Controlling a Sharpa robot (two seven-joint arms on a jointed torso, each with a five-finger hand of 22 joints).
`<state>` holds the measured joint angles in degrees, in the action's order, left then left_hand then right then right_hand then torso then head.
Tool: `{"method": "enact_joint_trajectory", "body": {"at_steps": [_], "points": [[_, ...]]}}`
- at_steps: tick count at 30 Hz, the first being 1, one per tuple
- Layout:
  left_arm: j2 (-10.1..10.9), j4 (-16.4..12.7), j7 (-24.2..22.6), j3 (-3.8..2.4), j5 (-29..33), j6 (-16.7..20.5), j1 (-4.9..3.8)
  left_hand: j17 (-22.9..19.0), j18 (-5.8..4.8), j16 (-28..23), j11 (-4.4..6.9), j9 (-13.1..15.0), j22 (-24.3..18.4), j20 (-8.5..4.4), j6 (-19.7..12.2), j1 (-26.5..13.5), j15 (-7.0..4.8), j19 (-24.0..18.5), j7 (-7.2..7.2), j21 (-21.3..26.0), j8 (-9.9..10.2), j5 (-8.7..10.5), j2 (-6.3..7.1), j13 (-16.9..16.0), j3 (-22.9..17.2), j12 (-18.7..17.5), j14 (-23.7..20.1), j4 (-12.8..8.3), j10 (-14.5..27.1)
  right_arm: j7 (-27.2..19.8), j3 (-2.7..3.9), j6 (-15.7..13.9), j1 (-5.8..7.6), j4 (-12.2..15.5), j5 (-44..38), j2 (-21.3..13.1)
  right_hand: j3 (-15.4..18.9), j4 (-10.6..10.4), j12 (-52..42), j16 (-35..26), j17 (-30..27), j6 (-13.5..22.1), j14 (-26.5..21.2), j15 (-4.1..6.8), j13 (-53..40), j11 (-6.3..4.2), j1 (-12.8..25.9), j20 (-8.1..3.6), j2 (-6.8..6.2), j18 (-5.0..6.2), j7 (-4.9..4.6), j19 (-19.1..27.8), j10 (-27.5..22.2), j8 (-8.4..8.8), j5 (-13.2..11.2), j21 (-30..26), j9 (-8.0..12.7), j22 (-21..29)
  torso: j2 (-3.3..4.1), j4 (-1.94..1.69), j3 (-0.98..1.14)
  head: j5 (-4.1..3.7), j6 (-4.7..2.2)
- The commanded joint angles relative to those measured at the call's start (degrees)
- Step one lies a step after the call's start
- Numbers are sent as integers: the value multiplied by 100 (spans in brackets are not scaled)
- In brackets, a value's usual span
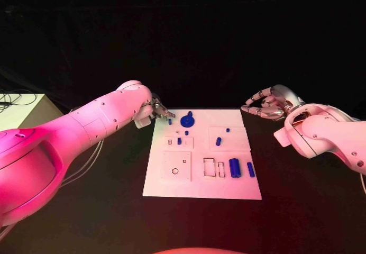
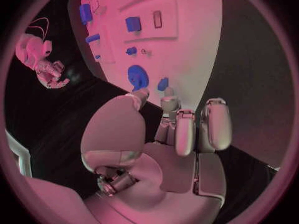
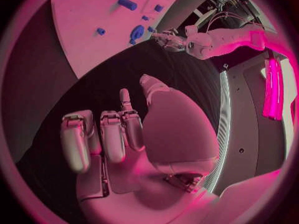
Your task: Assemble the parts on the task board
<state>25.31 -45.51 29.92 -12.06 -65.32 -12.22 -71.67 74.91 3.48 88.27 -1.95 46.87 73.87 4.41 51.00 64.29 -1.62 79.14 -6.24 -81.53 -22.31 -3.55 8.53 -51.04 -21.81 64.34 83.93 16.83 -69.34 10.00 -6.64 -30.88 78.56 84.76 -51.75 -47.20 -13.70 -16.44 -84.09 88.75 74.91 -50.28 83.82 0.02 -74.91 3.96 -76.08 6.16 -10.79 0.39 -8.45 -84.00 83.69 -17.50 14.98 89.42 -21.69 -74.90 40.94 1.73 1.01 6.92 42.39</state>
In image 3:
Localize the white cable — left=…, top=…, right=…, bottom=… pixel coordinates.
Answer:
left=206, top=11, right=256, bottom=32

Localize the blue long cylinder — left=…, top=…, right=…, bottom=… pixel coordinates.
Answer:
left=117, top=0, right=139, bottom=10

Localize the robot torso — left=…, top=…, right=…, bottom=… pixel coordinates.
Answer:
left=205, top=50, right=292, bottom=197

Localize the blue gear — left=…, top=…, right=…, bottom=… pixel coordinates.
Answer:
left=130, top=24, right=146, bottom=40

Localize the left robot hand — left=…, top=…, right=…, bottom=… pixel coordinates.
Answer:
left=150, top=29, right=189, bottom=51

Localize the white task board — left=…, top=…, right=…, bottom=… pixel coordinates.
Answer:
left=50, top=0, right=191, bottom=79

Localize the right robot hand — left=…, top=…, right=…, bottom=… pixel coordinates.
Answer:
left=60, top=74, right=223, bottom=224

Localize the glowing light bar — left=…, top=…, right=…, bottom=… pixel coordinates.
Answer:
left=262, top=57, right=286, bottom=121

